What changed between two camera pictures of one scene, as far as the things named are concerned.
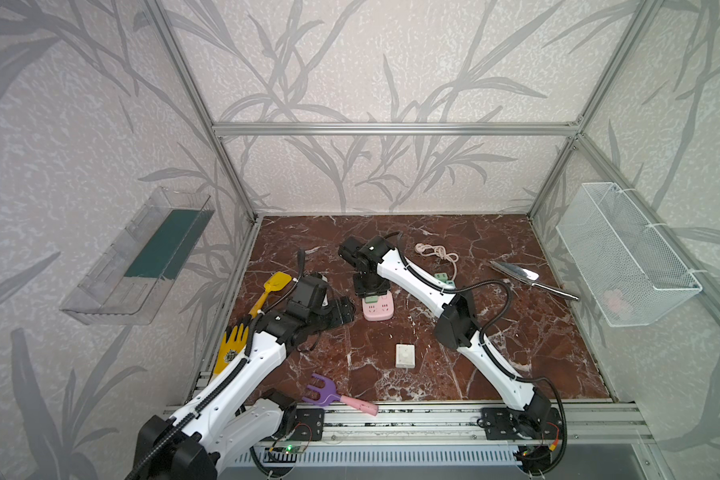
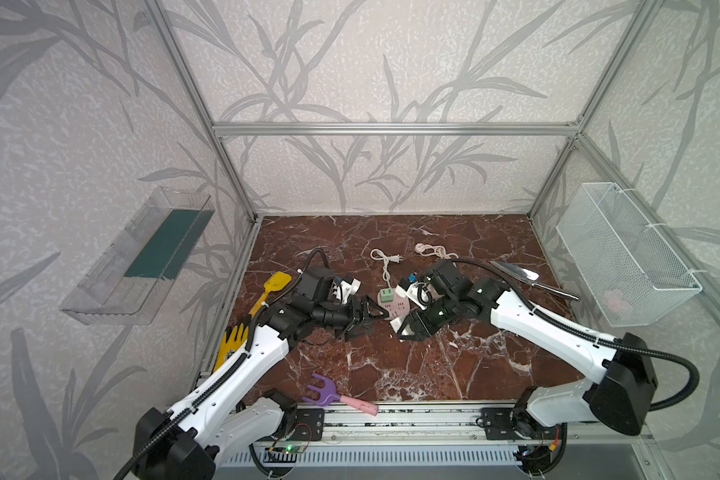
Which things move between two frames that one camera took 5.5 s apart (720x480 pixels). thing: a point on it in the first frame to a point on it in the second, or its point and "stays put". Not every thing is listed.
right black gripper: [370, 285] to [428, 319]
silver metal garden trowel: [529, 277] stays put
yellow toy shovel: [276, 281] stays put
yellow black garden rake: [229, 350] stays put
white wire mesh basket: [632, 273] stays put
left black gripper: [338, 312] to [353, 315]
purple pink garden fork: [328, 396] stays put
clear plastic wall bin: [129, 284] stays put
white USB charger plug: [405, 356] to [396, 323]
